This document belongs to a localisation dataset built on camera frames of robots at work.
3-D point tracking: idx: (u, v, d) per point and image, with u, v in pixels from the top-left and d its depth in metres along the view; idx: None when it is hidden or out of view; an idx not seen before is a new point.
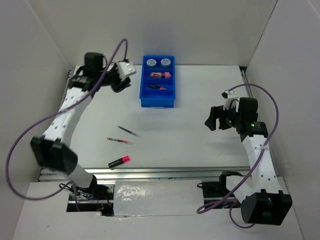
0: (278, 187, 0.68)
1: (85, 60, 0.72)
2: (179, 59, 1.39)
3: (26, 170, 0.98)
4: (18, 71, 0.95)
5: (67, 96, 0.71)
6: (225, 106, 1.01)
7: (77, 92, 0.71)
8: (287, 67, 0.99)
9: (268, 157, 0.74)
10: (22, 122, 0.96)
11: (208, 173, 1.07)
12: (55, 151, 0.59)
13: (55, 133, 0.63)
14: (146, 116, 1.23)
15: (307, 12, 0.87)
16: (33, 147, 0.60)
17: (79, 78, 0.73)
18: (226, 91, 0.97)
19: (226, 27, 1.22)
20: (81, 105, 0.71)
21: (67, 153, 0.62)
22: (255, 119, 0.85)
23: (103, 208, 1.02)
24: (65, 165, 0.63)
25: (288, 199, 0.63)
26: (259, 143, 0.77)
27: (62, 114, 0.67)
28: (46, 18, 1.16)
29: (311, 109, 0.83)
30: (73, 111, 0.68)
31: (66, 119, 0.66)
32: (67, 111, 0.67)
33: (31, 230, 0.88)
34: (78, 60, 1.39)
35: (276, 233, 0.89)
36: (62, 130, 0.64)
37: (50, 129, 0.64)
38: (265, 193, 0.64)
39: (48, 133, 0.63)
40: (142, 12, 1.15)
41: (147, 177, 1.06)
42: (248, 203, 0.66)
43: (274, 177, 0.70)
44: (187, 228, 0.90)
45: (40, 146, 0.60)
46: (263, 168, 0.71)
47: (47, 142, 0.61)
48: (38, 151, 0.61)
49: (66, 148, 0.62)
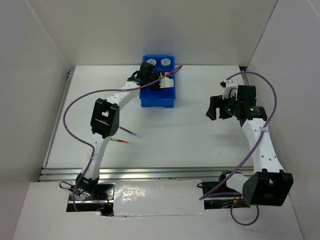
0: (279, 167, 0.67)
1: (142, 66, 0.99)
2: (179, 59, 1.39)
3: (26, 170, 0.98)
4: (19, 69, 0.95)
5: (125, 84, 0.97)
6: (225, 95, 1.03)
7: (133, 83, 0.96)
8: (287, 67, 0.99)
9: (268, 139, 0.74)
10: (22, 121, 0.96)
11: (208, 173, 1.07)
12: (111, 112, 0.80)
13: (114, 100, 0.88)
14: (146, 116, 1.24)
15: (307, 13, 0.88)
16: (97, 101, 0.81)
17: (136, 77, 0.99)
18: (225, 80, 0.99)
19: (226, 27, 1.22)
20: (133, 92, 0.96)
21: (117, 117, 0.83)
22: (254, 103, 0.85)
23: (103, 208, 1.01)
24: (110, 125, 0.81)
25: (290, 178, 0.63)
26: (259, 125, 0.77)
27: (120, 92, 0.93)
28: (46, 18, 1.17)
29: (312, 108, 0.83)
30: (128, 93, 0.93)
31: (123, 95, 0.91)
32: (125, 91, 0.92)
33: (30, 231, 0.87)
34: (78, 60, 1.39)
35: (277, 234, 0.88)
36: (118, 100, 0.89)
37: (111, 97, 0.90)
38: (266, 173, 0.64)
39: (110, 99, 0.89)
40: (142, 12, 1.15)
41: (147, 178, 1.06)
42: (249, 187, 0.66)
43: (275, 157, 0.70)
44: (187, 228, 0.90)
45: (101, 106, 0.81)
46: (263, 149, 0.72)
47: (107, 104, 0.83)
48: (97, 109, 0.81)
49: (117, 114, 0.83)
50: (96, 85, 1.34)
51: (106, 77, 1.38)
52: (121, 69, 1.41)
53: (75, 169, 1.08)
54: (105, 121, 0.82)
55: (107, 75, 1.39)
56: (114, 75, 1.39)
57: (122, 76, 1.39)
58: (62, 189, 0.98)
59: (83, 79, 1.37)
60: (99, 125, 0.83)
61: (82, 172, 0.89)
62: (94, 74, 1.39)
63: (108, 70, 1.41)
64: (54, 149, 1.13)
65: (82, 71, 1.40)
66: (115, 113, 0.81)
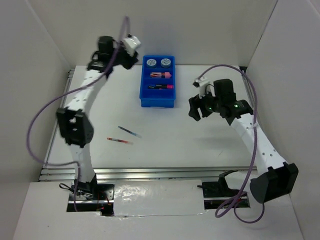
0: (281, 160, 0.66)
1: (100, 45, 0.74)
2: (179, 59, 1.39)
3: (26, 171, 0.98)
4: (19, 70, 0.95)
5: (86, 76, 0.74)
6: (201, 93, 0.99)
7: (95, 71, 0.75)
8: (287, 67, 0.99)
9: (262, 134, 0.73)
10: (22, 121, 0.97)
11: (208, 173, 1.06)
12: (77, 120, 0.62)
13: (76, 104, 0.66)
14: (146, 116, 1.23)
15: (307, 13, 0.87)
16: (57, 112, 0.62)
17: (96, 62, 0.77)
18: (196, 80, 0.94)
19: (226, 27, 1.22)
20: (99, 84, 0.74)
21: (87, 123, 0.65)
22: (235, 99, 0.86)
23: (103, 208, 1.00)
24: (84, 133, 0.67)
25: (295, 169, 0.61)
26: (249, 122, 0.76)
27: (81, 91, 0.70)
28: (46, 18, 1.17)
29: (312, 109, 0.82)
30: (91, 89, 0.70)
31: (86, 94, 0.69)
32: (87, 87, 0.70)
33: (30, 231, 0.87)
34: (78, 60, 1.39)
35: (277, 234, 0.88)
36: (82, 103, 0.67)
37: (72, 101, 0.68)
38: (273, 172, 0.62)
39: (71, 104, 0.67)
40: (142, 12, 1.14)
41: (146, 177, 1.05)
42: (259, 186, 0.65)
43: (275, 151, 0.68)
44: (187, 228, 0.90)
45: (66, 117, 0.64)
46: (262, 146, 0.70)
47: (70, 112, 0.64)
48: (62, 123, 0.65)
49: (87, 119, 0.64)
50: None
51: None
52: (121, 69, 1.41)
53: None
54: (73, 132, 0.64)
55: None
56: (114, 75, 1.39)
57: (122, 76, 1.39)
58: (62, 189, 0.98)
59: (83, 79, 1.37)
60: (73, 137, 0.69)
61: (77, 177, 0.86)
62: None
63: None
64: (55, 149, 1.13)
65: (82, 71, 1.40)
66: (83, 120, 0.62)
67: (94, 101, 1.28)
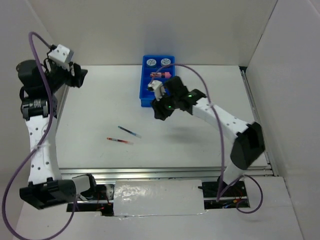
0: (244, 122, 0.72)
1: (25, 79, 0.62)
2: (179, 59, 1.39)
3: (25, 170, 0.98)
4: None
5: (30, 128, 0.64)
6: (158, 97, 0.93)
7: (39, 119, 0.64)
8: (287, 67, 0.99)
9: (220, 109, 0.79)
10: (22, 120, 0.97)
11: (208, 173, 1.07)
12: (54, 192, 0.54)
13: (42, 174, 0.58)
14: (146, 116, 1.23)
15: (307, 12, 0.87)
16: (24, 198, 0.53)
17: (33, 105, 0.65)
18: (150, 85, 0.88)
19: (226, 27, 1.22)
20: (51, 132, 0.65)
21: (63, 184, 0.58)
22: (187, 91, 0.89)
23: (103, 208, 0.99)
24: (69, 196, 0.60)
25: (257, 125, 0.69)
26: (205, 104, 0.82)
27: (37, 155, 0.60)
28: (46, 18, 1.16)
29: (312, 109, 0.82)
30: (47, 143, 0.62)
31: (44, 155, 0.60)
32: (41, 146, 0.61)
33: (30, 231, 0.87)
34: (78, 60, 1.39)
35: (277, 234, 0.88)
36: (48, 166, 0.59)
37: (35, 172, 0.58)
38: (241, 135, 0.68)
39: (35, 178, 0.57)
40: (142, 12, 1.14)
41: (146, 178, 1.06)
42: (237, 154, 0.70)
43: (236, 118, 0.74)
44: (187, 228, 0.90)
45: (37, 196, 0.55)
46: (224, 119, 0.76)
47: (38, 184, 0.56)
48: (37, 199, 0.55)
49: (62, 183, 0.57)
50: (96, 85, 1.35)
51: (105, 77, 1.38)
52: (121, 69, 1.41)
53: (77, 170, 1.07)
54: (55, 198, 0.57)
55: (107, 75, 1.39)
56: (114, 75, 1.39)
57: (122, 76, 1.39)
58: None
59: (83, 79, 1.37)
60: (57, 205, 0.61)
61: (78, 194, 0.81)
62: (94, 74, 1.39)
63: (108, 70, 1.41)
64: None
65: None
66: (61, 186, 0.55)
67: (94, 101, 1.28)
